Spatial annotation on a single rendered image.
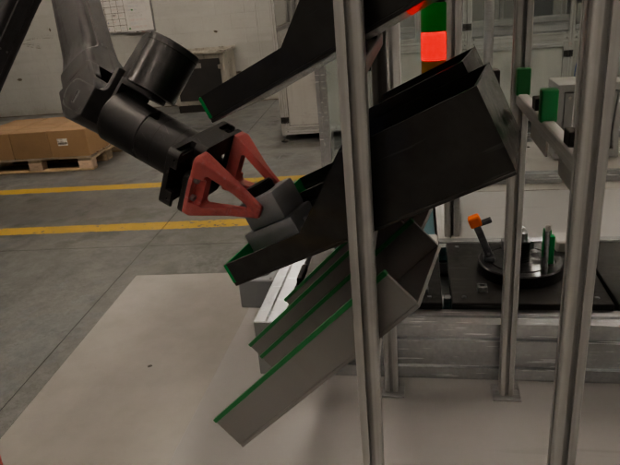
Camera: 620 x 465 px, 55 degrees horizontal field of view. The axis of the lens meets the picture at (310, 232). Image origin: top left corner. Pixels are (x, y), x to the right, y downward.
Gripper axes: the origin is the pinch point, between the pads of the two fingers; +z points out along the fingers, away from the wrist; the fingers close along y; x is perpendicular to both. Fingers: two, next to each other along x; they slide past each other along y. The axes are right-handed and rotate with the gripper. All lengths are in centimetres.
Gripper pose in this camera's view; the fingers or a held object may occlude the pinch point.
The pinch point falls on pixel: (266, 199)
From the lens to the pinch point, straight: 61.1
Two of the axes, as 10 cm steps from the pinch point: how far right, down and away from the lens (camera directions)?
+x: -2.9, 7.7, 5.6
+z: 8.5, 4.8, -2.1
